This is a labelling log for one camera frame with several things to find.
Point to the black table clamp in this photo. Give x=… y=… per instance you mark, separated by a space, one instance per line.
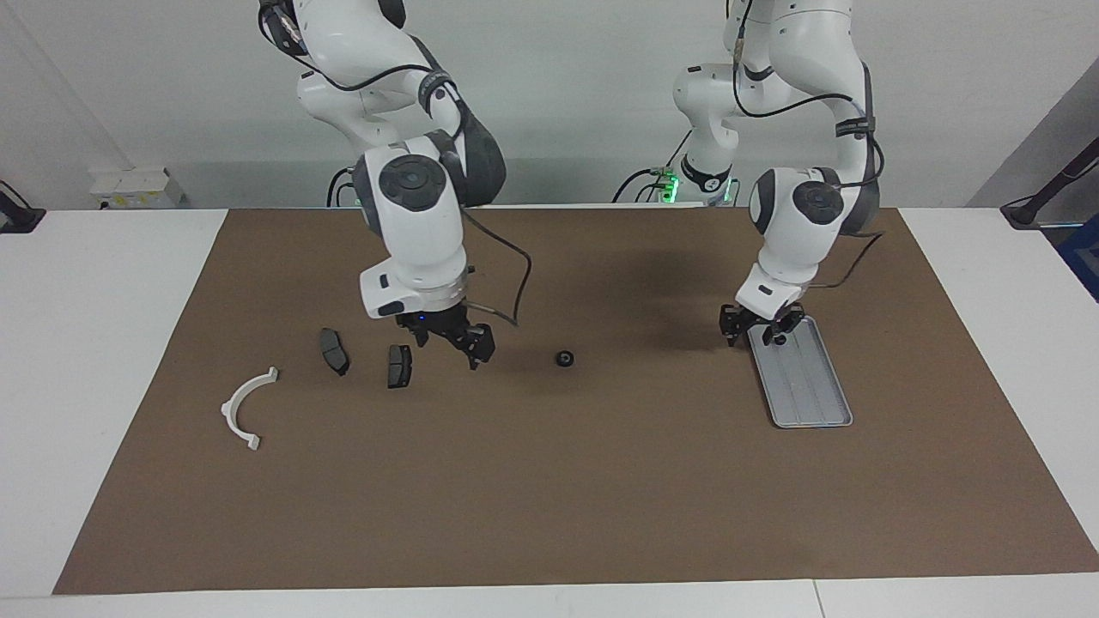
x=17 y=219

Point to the rectangular dark brake pad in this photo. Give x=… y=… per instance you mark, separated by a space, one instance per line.
x=398 y=367

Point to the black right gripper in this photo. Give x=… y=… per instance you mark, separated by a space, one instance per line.
x=434 y=324

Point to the black stand with clamp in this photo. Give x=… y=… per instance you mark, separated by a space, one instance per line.
x=1026 y=213

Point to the white curved plastic bracket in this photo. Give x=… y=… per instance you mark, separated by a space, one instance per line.
x=233 y=403

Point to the white power box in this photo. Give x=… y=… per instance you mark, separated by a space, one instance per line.
x=129 y=184

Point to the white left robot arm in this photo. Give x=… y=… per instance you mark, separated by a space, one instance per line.
x=798 y=223

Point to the large black bearing gear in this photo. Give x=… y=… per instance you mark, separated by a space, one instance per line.
x=564 y=359

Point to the silver metal tray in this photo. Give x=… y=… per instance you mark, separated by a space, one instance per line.
x=807 y=386

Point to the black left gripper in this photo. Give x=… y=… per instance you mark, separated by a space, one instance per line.
x=760 y=322

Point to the elongated dark brake pad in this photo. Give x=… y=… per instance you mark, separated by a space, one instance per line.
x=333 y=352

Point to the brown table mat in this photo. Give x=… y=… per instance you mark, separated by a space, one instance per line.
x=549 y=472

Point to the blue box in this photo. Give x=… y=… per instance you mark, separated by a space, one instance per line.
x=1083 y=257

